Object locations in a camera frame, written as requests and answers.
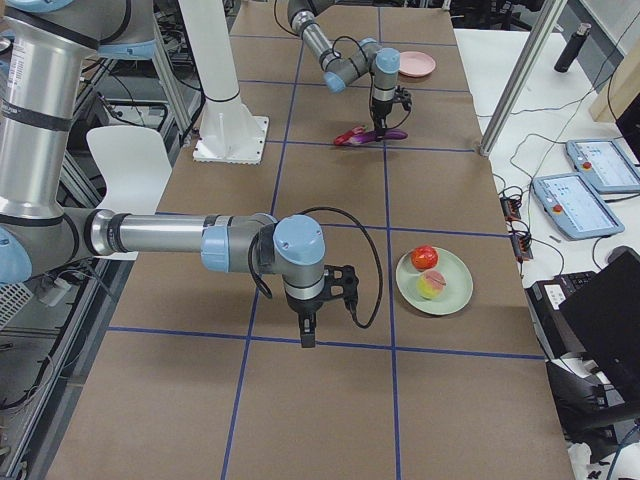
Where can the black laptop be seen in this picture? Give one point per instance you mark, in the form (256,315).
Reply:
(596,314)

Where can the red pomegranate fruit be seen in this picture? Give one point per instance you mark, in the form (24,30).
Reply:
(424,257)

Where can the light green plate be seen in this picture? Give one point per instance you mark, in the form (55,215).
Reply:
(456,295)

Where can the teach pendant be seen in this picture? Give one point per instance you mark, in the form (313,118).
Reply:
(575,207)
(604,165)

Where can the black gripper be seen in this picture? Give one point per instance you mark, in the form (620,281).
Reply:
(303,308)
(379,110)

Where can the white chair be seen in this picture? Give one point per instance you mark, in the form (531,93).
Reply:
(134,165)

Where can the far teach pendant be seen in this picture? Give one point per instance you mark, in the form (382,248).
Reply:
(604,165)

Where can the white camera mast base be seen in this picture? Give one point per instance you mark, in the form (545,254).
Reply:
(225,139)

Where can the near teach pendant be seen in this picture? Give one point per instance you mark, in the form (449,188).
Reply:
(575,207)

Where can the pink plate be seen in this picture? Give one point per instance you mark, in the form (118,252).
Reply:
(415,64)

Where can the black thermos bottle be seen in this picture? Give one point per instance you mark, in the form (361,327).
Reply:
(573,47)

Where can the yellow pink peach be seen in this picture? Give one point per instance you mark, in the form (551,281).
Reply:
(431,284)

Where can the aluminium frame post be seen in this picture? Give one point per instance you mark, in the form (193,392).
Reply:
(527,59)

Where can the red chili pepper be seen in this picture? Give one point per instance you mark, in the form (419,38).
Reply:
(347,137)

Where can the purple eggplant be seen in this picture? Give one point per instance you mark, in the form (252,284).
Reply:
(372,137)

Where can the brown paper table mat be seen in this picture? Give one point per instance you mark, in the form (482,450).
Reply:
(199,377)

